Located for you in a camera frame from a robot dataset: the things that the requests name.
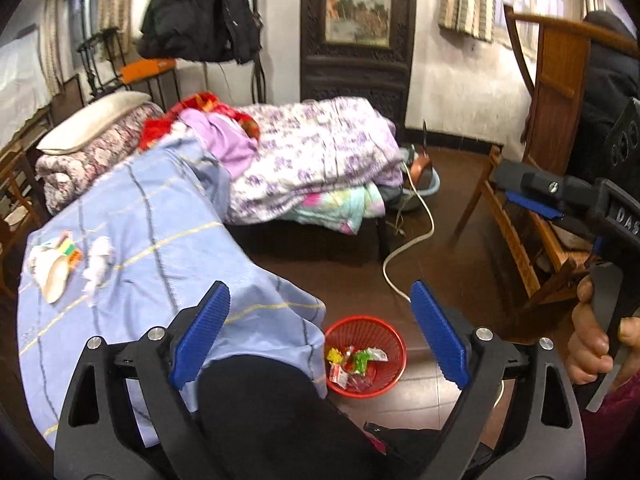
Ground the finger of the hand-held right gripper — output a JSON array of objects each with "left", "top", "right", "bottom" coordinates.
[{"left": 492, "top": 159, "right": 596, "bottom": 226}]

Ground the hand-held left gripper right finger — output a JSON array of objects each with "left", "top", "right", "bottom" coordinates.
[{"left": 410, "top": 280, "right": 587, "bottom": 480}]

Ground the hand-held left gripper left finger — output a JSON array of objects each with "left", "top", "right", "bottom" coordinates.
[{"left": 52, "top": 281, "right": 232, "bottom": 480}]

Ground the red plastic basket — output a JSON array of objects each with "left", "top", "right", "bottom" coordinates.
[{"left": 324, "top": 316, "right": 407, "bottom": 400}]

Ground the green snack packet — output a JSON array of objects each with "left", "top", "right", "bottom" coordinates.
[{"left": 350, "top": 349, "right": 376, "bottom": 373}]

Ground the person's right forearm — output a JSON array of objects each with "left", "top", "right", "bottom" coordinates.
[{"left": 580, "top": 375, "right": 640, "bottom": 480}]

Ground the person's right hand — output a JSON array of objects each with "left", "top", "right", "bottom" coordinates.
[{"left": 566, "top": 277, "right": 640, "bottom": 386}]

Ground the blue checked blanket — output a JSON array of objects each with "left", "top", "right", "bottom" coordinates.
[{"left": 17, "top": 132, "right": 328, "bottom": 451}]

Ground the light blue basin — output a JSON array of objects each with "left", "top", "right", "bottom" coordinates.
[{"left": 395, "top": 162, "right": 441, "bottom": 211}]

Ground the wooden armchair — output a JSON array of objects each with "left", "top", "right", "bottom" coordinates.
[{"left": 452, "top": 4, "right": 601, "bottom": 311}]

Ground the white crumpled tissue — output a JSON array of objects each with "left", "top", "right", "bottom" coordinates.
[{"left": 81, "top": 236, "right": 117, "bottom": 296}]

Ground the dark coat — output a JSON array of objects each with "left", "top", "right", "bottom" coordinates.
[{"left": 570, "top": 10, "right": 640, "bottom": 181}]

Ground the white printed packet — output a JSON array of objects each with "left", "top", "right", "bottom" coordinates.
[{"left": 37, "top": 232, "right": 83, "bottom": 266}]

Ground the white and colourful wrapper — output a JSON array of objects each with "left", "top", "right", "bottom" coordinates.
[{"left": 27, "top": 245, "right": 76, "bottom": 305}]

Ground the pastel tie-dye blanket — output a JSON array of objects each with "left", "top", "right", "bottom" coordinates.
[{"left": 287, "top": 182, "right": 386, "bottom": 236}]

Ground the lilac cloth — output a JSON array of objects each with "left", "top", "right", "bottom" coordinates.
[{"left": 177, "top": 109, "right": 258, "bottom": 179}]

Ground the dark floral quilt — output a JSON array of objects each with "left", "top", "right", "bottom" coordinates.
[{"left": 35, "top": 102, "right": 166, "bottom": 216}]

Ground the red blanket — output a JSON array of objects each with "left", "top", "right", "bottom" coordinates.
[{"left": 137, "top": 91, "right": 261, "bottom": 151}]

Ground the purple floral quilt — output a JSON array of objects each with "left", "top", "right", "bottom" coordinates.
[{"left": 222, "top": 96, "right": 405, "bottom": 225}]

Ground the wooden chair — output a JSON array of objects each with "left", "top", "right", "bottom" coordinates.
[{"left": 0, "top": 140, "right": 46, "bottom": 301}]

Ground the white pillow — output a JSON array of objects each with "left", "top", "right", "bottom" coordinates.
[{"left": 36, "top": 91, "right": 152, "bottom": 156}]

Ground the black coat stand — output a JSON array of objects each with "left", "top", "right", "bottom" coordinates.
[{"left": 252, "top": 55, "right": 266, "bottom": 106}]

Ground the carved screen with painting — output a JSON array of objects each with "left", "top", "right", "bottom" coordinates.
[{"left": 300, "top": 0, "right": 418, "bottom": 126}]

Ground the white cloth cover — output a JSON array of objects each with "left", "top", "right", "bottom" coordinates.
[{"left": 0, "top": 27, "right": 53, "bottom": 148}]

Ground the black metal stand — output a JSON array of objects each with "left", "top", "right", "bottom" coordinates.
[{"left": 76, "top": 27, "right": 126, "bottom": 98}]

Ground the black jacket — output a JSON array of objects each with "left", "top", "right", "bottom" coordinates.
[{"left": 137, "top": 0, "right": 263, "bottom": 65}]

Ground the white cable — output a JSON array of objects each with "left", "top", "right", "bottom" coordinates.
[{"left": 382, "top": 160, "right": 436, "bottom": 306}]

